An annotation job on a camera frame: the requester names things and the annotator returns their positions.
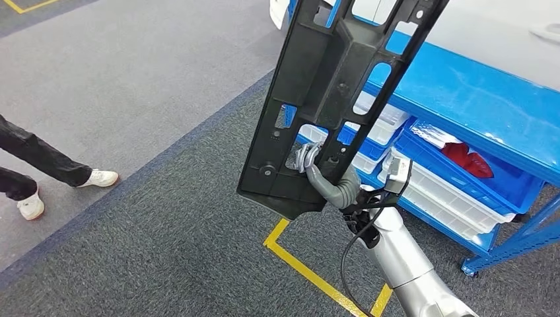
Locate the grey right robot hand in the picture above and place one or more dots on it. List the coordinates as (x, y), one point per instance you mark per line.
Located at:
(308, 155)

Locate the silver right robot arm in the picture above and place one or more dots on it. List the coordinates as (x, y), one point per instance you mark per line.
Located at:
(402, 258)

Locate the red plastic part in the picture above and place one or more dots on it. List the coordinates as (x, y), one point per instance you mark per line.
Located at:
(455, 153)
(479, 166)

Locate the blue metal shelf rack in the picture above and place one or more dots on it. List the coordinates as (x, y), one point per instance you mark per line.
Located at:
(481, 100)

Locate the clear plastic bag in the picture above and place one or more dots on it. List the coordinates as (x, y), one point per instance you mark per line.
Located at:
(433, 134)

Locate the white car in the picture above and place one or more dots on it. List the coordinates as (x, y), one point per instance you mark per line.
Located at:
(481, 26)

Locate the person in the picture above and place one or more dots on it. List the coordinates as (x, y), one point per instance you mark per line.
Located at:
(39, 157)

